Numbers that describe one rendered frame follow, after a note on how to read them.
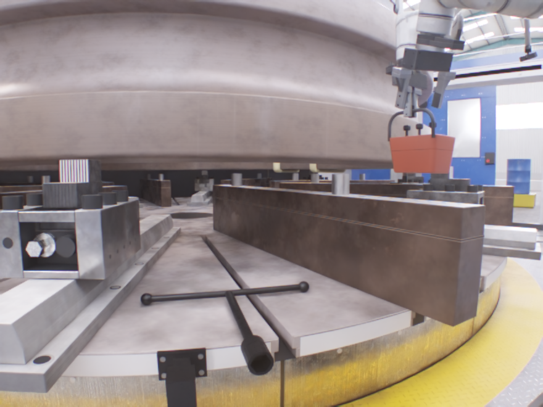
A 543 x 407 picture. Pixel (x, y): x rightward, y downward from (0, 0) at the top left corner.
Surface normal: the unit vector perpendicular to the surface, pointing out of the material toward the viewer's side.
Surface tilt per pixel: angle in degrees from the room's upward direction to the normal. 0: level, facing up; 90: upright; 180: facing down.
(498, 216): 90
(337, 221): 90
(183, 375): 0
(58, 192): 90
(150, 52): 90
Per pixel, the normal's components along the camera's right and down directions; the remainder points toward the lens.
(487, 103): -0.68, 0.07
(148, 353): 0.20, 0.08
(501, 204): -0.28, 0.08
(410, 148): -0.86, 0.16
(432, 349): 0.52, 0.07
